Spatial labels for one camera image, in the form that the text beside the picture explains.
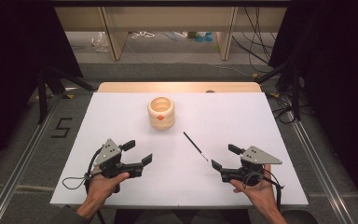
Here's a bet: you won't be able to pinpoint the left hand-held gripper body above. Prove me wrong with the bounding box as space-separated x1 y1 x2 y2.
88 138 144 188

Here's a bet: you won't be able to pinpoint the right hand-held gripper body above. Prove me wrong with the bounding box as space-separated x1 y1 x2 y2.
219 146 283 188

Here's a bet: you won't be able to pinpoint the black makeup brush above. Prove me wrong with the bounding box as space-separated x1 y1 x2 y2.
183 131 210 162

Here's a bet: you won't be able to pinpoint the cream ribbed cup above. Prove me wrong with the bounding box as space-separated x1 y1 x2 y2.
146 96 176 132

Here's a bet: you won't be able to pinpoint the person's right hand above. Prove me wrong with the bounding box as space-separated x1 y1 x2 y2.
229 164 278 210

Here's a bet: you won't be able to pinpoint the person's left hand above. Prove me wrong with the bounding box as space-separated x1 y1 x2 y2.
83 172 131 210

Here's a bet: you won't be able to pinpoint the dark round stool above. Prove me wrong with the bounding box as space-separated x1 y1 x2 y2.
281 209 320 224

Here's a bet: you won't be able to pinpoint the black metal stand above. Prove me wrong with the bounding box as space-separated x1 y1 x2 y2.
36 63 95 125
255 60 303 122

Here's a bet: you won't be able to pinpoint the wooden table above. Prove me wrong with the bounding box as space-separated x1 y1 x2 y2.
96 81 263 94

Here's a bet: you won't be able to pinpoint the clear plastic bag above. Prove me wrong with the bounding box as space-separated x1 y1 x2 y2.
89 31 111 53

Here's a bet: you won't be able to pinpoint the black curtain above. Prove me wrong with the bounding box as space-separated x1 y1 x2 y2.
268 0 358 216
0 0 85 178

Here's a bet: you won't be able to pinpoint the blue bottles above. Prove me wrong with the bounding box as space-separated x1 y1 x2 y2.
194 31 214 43

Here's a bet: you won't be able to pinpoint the wooden cabinet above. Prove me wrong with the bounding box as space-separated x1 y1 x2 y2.
54 6 289 62

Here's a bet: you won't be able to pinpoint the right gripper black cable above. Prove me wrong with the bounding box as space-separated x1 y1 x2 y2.
241 171 284 213

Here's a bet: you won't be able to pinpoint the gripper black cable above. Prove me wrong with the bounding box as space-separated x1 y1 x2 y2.
241 171 284 213
62 148 106 191

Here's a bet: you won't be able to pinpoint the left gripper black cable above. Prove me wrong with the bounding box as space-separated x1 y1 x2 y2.
62 148 106 191

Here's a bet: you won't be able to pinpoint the aluminium floor rail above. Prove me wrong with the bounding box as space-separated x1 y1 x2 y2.
287 119 357 224
0 94 62 224

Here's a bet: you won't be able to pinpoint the thin white floor cable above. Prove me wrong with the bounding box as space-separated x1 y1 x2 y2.
209 63 257 79

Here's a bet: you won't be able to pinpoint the black floor cables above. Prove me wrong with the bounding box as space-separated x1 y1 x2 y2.
231 7 278 75

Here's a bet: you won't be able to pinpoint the white rope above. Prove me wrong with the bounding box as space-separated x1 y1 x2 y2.
131 30 157 40

